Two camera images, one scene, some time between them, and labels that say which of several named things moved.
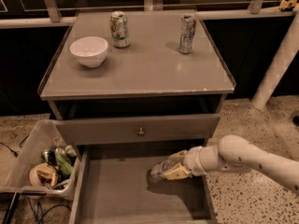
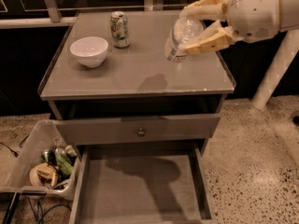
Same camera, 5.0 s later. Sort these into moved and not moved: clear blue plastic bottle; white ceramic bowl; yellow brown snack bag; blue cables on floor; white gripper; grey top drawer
Moved: clear blue plastic bottle; white gripper
Not moved: blue cables on floor; yellow brown snack bag; grey top drawer; white ceramic bowl
